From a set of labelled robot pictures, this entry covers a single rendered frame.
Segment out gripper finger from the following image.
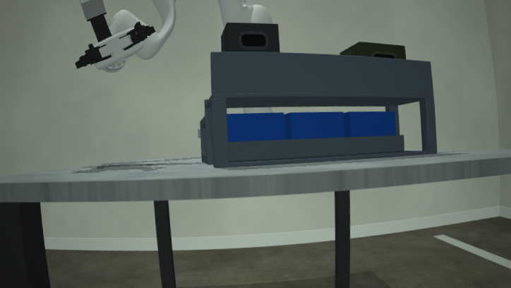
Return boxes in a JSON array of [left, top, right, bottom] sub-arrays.
[[75, 44, 112, 68], [123, 22, 155, 51]]

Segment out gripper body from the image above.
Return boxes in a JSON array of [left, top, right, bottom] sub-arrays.
[[93, 28, 143, 70]]

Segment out dark grey shelf rack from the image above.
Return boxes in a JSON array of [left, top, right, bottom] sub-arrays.
[[198, 52, 437, 168]]

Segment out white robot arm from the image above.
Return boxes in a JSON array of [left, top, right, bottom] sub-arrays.
[[80, 0, 272, 114]]

